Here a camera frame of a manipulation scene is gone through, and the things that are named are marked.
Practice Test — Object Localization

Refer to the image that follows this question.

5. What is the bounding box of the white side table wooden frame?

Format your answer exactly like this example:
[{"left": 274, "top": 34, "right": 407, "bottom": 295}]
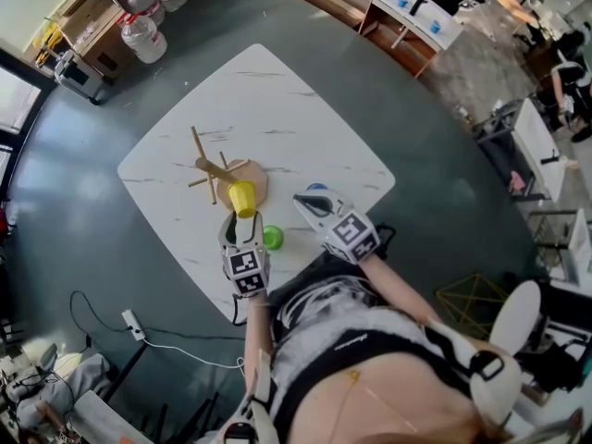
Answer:
[{"left": 358, "top": 0, "right": 463, "bottom": 79}]

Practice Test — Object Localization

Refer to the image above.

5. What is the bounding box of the gold wire stool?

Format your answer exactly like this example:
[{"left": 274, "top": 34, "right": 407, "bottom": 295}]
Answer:
[{"left": 436, "top": 273, "right": 510, "bottom": 339}]

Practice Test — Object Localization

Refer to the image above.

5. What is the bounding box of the white table black frame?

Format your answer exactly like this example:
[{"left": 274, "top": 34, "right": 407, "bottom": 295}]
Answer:
[{"left": 475, "top": 97, "right": 568, "bottom": 203}]

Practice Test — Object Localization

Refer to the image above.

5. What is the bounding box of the white cable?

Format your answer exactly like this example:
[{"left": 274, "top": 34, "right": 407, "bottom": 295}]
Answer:
[{"left": 142, "top": 338, "right": 246, "bottom": 370}]

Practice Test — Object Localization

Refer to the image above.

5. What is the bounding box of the white portable air cooler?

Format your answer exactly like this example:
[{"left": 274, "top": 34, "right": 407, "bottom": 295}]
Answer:
[{"left": 53, "top": 48, "right": 105, "bottom": 105}]

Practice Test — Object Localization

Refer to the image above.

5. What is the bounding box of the person's body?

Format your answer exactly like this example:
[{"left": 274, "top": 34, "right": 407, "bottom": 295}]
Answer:
[{"left": 216, "top": 252, "right": 524, "bottom": 444}]

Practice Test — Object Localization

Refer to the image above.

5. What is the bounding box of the white round-back chair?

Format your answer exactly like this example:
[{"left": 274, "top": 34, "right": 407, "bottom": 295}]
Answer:
[{"left": 487, "top": 278, "right": 542, "bottom": 355}]

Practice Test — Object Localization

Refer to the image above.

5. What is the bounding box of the white power strip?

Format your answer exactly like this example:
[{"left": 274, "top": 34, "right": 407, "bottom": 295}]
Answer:
[{"left": 121, "top": 309, "right": 148, "bottom": 341}]

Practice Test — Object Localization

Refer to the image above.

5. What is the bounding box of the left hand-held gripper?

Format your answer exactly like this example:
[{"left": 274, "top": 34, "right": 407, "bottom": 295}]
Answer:
[{"left": 217, "top": 212, "right": 272, "bottom": 300}]

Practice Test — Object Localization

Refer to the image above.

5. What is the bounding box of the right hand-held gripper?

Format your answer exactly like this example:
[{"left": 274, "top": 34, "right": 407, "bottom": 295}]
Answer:
[{"left": 291, "top": 189, "right": 382, "bottom": 266}]

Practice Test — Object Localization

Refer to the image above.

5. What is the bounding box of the person's right forearm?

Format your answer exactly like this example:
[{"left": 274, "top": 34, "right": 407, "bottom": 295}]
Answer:
[{"left": 360, "top": 252, "right": 445, "bottom": 332}]

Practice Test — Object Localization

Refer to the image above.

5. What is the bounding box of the cardboard box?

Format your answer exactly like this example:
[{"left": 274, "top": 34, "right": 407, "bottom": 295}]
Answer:
[{"left": 59, "top": 2, "right": 140, "bottom": 85}]

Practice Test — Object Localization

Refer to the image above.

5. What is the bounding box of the white table with clutter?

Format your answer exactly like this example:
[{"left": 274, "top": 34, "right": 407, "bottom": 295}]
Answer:
[{"left": 68, "top": 388, "right": 154, "bottom": 444}]

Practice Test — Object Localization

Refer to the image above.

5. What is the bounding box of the green plastic cup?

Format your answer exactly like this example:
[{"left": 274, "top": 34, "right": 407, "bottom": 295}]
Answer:
[{"left": 262, "top": 224, "right": 285, "bottom": 252}]

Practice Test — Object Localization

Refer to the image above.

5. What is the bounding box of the person's left forearm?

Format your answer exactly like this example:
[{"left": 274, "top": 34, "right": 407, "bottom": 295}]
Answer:
[{"left": 242, "top": 293, "right": 278, "bottom": 401}]

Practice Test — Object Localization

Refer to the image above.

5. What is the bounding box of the wooden cup tree stand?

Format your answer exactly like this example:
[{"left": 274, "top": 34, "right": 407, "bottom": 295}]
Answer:
[{"left": 187, "top": 126, "right": 270, "bottom": 212}]

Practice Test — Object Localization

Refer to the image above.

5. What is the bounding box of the black cable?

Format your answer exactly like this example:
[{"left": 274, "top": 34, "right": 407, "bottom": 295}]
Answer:
[{"left": 68, "top": 290, "right": 251, "bottom": 342}]

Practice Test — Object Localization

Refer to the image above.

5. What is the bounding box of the yellow plastic cup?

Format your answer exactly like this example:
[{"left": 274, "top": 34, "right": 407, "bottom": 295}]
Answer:
[{"left": 226, "top": 180, "right": 258, "bottom": 220}]

